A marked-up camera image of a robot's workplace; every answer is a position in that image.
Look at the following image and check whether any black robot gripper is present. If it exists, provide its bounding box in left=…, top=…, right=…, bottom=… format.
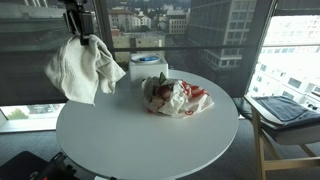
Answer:
left=62, top=0, right=96, bottom=47

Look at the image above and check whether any white waffle towel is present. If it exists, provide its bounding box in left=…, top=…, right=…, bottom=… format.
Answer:
left=44, top=34, right=127, bottom=106

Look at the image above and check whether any white round plate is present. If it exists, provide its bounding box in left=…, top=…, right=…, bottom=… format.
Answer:
left=130, top=53, right=162, bottom=65

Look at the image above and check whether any blue marker pen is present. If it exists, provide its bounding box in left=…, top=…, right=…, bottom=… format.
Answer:
left=138, top=56, right=160, bottom=63

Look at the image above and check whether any white box with blue lid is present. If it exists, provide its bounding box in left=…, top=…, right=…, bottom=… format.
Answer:
left=128, top=52, right=170, bottom=83

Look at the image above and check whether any green leaf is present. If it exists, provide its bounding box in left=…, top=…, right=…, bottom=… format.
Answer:
left=157, top=71, right=167, bottom=85

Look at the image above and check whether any red round fruit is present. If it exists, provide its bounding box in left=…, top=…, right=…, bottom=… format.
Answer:
left=157, top=84, right=173, bottom=101

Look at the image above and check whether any white plastic bag red print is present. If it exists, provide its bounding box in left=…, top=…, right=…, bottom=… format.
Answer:
left=141, top=77, right=215, bottom=120

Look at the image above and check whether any black equipment base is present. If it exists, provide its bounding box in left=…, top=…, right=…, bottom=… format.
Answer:
left=0, top=150, right=80, bottom=180

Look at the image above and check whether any dark blue folded blanket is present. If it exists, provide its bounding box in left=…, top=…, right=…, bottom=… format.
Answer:
left=254, top=95, right=320, bottom=127

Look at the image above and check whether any grey chair cushion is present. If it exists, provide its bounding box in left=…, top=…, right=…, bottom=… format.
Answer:
left=232, top=96, right=320, bottom=146

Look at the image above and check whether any dark window frame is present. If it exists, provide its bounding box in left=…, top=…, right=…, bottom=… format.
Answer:
left=0, top=0, right=320, bottom=99

